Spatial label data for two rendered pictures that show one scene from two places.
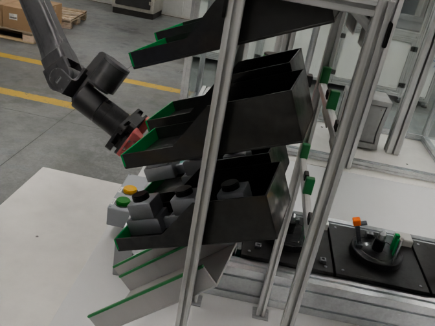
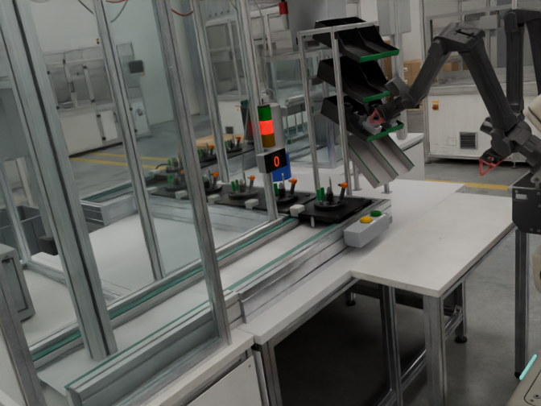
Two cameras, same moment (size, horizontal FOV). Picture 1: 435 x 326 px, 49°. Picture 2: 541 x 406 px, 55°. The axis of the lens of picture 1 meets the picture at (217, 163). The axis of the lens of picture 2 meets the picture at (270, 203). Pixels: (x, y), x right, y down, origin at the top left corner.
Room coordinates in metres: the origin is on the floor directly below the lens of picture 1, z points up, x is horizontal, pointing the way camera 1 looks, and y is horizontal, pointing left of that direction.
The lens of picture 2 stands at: (2.80, 1.15, 1.63)
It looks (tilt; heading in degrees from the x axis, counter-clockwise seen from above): 17 degrees down; 221
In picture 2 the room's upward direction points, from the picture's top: 8 degrees counter-clockwise
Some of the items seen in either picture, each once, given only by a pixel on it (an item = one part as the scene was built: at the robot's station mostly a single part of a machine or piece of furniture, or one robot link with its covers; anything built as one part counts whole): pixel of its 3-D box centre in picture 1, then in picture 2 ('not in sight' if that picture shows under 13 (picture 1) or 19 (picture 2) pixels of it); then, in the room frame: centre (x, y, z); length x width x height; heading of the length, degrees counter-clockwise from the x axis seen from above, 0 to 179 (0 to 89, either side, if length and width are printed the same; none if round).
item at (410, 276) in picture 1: (379, 242); not in sight; (1.11, -0.47, 1.01); 0.24 x 0.24 x 0.13; 88
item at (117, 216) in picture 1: (129, 199); (366, 228); (1.22, 0.24, 0.93); 0.21 x 0.07 x 0.06; 178
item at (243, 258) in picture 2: not in sight; (282, 245); (1.43, -0.01, 0.91); 0.84 x 0.28 x 0.10; 178
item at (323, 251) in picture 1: (290, 224); (281, 190); (1.12, -0.23, 1.01); 0.24 x 0.24 x 0.13; 88
